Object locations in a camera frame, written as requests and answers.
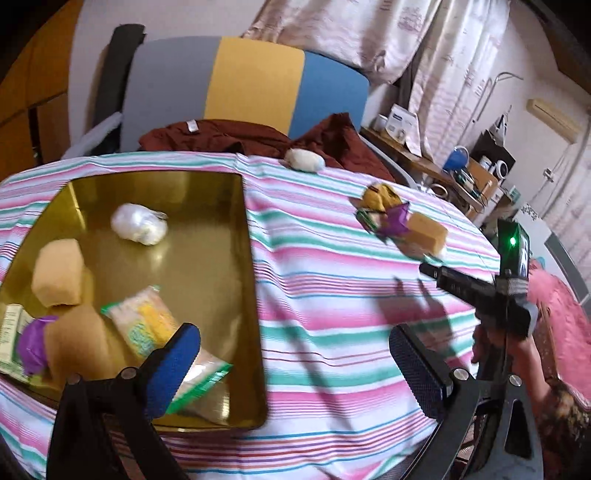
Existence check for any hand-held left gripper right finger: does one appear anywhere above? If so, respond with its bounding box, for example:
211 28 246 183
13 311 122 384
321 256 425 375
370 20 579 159
389 324 546 480

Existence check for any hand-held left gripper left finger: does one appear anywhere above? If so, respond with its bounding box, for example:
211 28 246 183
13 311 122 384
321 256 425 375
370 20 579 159
47 323 201 480

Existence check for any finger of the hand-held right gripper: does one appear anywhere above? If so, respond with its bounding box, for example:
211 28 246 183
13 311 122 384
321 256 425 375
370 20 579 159
419 262 497 305

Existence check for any beige sponge cake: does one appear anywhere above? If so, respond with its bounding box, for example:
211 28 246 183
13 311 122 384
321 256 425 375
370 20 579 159
31 239 85 308
44 305 121 388
406 212 448 256

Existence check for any yellow green snack packet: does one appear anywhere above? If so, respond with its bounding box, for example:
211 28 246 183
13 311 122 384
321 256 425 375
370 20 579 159
100 286 232 414

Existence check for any purple snack packet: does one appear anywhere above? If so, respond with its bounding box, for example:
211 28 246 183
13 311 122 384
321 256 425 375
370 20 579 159
18 315 58 376
376 202 411 238

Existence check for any small green packet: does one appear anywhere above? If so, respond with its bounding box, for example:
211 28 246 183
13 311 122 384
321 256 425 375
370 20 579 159
355 209 386 232

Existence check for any white shiny pouch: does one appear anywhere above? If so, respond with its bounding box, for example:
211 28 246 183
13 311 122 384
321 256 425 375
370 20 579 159
111 203 168 245

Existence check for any gold metal tin box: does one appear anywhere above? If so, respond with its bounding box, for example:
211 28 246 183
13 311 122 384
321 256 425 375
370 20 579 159
0 172 269 432

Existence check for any green white snack packet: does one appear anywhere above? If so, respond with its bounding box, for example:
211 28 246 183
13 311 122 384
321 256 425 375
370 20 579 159
0 303 35 370

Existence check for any white fluffy pouch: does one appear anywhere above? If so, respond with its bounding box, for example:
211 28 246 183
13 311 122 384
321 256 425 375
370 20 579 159
283 148 325 172

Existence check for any person's right forearm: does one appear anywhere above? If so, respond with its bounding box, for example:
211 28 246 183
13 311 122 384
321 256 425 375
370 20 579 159
522 342 591 480

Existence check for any person's right hand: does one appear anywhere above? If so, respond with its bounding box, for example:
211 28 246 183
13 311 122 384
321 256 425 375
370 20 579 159
471 323 536 377

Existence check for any pink patterned blanket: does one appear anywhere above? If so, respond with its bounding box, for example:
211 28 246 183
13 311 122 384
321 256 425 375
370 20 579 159
526 261 591 416

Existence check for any striped pink green tablecloth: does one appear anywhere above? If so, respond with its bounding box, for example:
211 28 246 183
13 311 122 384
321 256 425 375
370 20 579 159
0 151 502 480

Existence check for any wooden desk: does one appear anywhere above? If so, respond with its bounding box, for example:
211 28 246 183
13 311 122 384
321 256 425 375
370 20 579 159
360 127 502 220

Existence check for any black cabinet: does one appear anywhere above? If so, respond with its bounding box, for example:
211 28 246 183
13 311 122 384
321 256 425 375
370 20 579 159
475 131 515 176

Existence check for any white blue box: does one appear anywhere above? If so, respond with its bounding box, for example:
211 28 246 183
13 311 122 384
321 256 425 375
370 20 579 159
387 104 420 139

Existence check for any white air conditioner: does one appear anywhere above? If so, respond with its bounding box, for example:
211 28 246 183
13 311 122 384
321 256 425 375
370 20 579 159
527 98 581 144

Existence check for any dark red garment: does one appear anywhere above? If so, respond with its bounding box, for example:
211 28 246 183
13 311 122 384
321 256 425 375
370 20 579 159
139 113 395 183

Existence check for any pale patterned curtain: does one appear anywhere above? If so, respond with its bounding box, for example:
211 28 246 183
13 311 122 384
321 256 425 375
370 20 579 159
242 0 511 153

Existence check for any grey yellow blue chair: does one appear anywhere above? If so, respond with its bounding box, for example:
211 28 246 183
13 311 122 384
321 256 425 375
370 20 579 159
60 37 370 155

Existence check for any wooden wardrobe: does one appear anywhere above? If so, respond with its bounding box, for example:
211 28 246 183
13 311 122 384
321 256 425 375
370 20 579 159
0 0 84 167

